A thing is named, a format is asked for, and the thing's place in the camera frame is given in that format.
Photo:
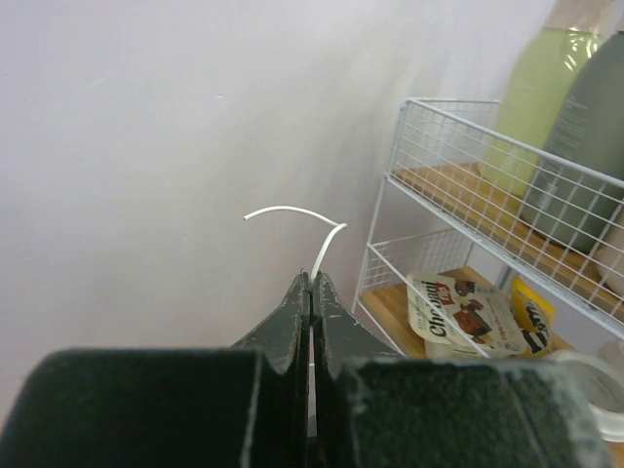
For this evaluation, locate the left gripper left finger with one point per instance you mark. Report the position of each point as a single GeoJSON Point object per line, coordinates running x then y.
{"type": "Point", "coordinates": [240, 406]}

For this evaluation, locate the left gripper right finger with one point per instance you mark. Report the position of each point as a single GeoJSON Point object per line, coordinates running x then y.
{"type": "Point", "coordinates": [376, 408]}

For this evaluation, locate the Chobani yogurt cup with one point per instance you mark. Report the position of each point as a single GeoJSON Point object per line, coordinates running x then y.
{"type": "Point", "coordinates": [460, 318]}

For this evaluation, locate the yellow snack packet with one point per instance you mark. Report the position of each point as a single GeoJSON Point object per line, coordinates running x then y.
{"type": "Point", "coordinates": [534, 316]}

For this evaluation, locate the left paper cup with lid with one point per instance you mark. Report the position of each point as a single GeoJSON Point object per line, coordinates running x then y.
{"type": "Point", "coordinates": [601, 384]}

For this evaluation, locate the beige bottle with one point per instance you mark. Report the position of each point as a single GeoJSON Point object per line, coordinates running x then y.
{"type": "Point", "coordinates": [609, 262]}

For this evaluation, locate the grey-green bottle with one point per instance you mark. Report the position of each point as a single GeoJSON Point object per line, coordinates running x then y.
{"type": "Point", "coordinates": [569, 205]}

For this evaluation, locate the light green bottle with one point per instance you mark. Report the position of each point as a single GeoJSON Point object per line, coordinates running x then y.
{"type": "Point", "coordinates": [537, 87]}

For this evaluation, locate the white wire shelf rack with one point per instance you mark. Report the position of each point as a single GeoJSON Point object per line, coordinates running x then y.
{"type": "Point", "coordinates": [435, 212]}

